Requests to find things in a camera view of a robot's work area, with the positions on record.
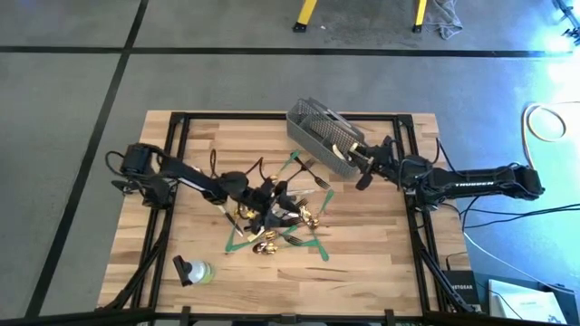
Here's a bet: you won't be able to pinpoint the yellow stepladder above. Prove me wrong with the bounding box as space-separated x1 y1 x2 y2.
292 0 430 34

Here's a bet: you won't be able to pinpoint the cream coiled floor cable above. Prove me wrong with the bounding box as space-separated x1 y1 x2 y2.
520 101 580 180

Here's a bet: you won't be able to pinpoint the black floor cables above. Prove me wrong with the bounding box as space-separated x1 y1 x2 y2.
457 202 580 231

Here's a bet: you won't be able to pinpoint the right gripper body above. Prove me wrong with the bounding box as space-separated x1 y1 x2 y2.
371 135 407 180

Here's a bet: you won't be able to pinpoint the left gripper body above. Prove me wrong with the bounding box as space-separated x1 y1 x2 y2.
246 183 278 218

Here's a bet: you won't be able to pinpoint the grey cloth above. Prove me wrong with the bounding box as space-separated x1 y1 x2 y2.
424 0 464 41

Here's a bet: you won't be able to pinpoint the black network switch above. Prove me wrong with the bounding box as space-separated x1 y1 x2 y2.
441 269 481 309

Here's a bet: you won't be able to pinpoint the pile of gold cutlery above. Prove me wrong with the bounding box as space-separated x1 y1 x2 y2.
97 110 479 326

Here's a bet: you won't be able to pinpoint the black tripod stand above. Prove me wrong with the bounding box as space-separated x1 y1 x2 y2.
551 0 580 43

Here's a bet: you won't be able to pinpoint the white cardboard box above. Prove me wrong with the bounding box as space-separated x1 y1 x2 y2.
488 279 568 325

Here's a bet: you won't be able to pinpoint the clear spray bottle black cap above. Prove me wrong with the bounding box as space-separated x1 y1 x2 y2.
172 254 217 288

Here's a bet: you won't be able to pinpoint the grey mesh cutlery basket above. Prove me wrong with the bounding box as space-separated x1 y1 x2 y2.
285 97 367 178

